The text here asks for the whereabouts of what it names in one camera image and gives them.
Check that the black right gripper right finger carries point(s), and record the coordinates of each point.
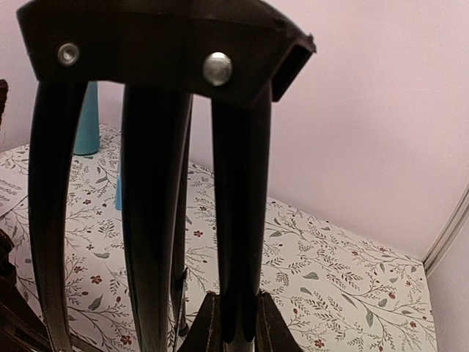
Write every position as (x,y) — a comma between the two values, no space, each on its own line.
(272,333)

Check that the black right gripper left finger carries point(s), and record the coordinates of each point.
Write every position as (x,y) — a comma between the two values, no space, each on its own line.
(204,334)

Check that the black music stand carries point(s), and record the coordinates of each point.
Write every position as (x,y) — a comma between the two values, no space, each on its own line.
(243,56)

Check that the blue metronome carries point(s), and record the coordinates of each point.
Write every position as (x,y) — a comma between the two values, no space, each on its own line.
(118,194)

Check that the teal ceramic vase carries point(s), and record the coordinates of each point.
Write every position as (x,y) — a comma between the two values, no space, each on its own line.
(87,139)

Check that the sheet music booklet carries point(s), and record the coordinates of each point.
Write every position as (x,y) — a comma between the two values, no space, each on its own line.
(13,189)

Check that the aluminium frame post right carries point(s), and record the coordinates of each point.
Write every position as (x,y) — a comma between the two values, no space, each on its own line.
(442,244)

